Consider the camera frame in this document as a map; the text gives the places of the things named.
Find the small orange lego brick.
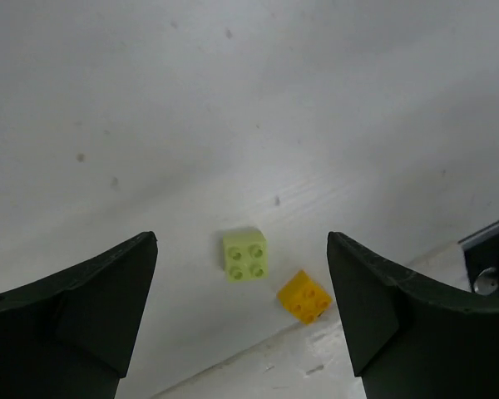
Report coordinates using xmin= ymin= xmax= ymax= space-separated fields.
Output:
xmin=277 ymin=270 xmax=333 ymax=324

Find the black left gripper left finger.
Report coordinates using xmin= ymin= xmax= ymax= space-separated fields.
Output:
xmin=0 ymin=232 xmax=157 ymax=398

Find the pale yellow-green square lego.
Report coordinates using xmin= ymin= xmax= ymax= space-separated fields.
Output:
xmin=222 ymin=227 xmax=269 ymax=283

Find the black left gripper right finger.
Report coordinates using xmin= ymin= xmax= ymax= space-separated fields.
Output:
xmin=327 ymin=232 xmax=499 ymax=398

